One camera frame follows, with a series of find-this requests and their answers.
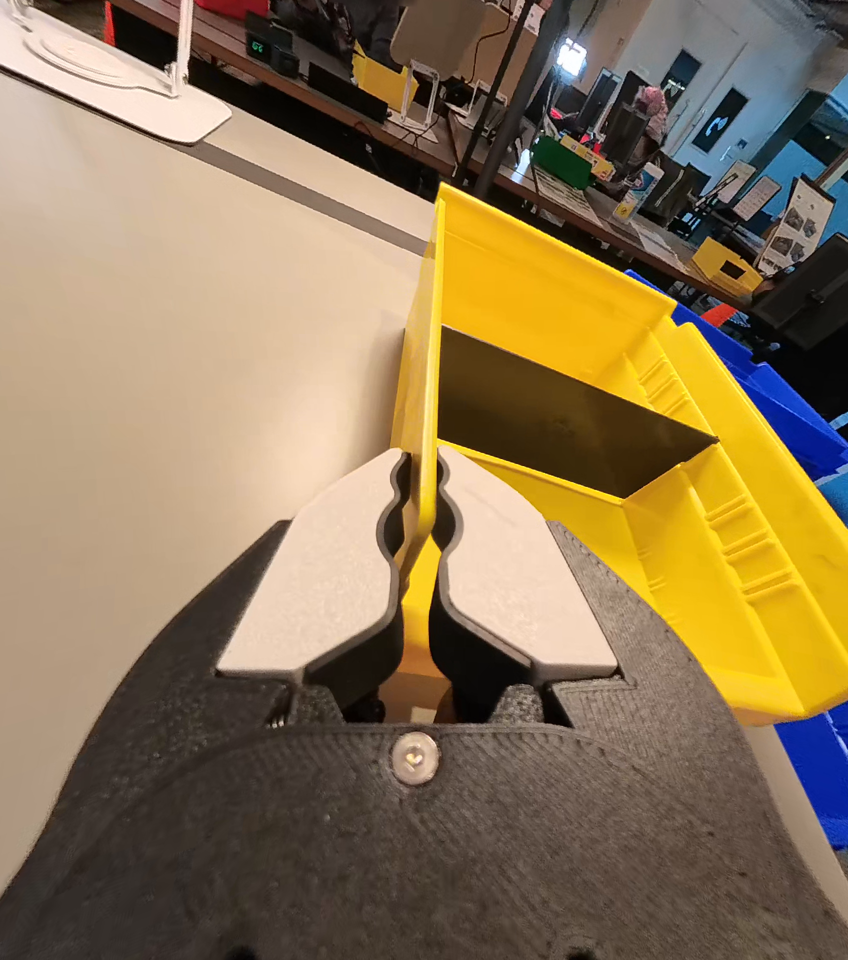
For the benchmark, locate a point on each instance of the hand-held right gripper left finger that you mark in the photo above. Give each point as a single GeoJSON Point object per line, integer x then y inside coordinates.
{"type": "Point", "coordinates": [319, 593]}

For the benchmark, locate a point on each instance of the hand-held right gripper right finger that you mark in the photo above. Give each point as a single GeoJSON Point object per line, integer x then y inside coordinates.
{"type": "Point", "coordinates": [529, 593]}

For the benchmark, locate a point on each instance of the yellow plastic bin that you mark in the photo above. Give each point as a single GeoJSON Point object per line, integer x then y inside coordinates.
{"type": "Point", "coordinates": [544, 285]}

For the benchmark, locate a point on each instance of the black divider panel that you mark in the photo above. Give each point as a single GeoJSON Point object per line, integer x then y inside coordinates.
{"type": "Point", "coordinates": [559, 420]}

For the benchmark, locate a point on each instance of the yellow box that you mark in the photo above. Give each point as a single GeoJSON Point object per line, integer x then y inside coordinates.
{"type": "Point", "coordinates": [727, 267]}

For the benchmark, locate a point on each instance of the black monitor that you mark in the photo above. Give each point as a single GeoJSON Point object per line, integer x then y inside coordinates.
{"type": "Point", "coordinates": [844, 315]}

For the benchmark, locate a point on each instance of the wooden work table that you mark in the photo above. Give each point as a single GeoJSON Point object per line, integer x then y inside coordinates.
{"type": "Point", "coordinates": [394, 135]}

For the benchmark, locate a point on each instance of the black metal pole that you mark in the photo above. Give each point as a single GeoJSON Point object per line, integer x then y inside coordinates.
{"type": "Point", "coordinates": [522, 90]}

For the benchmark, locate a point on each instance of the yellow and black boxes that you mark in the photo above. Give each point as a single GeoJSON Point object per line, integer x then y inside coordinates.
{"type": "Point", "coordinates": [382, 78]}

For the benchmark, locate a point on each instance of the black box with green display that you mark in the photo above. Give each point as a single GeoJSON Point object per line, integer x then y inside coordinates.
{"type": "Point", "coordinates": [271, 45]}

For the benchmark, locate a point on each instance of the instruction sheet on stand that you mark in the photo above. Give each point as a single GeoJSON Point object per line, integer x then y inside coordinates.
{"type": "Point", "coordinates": [94, 75]}

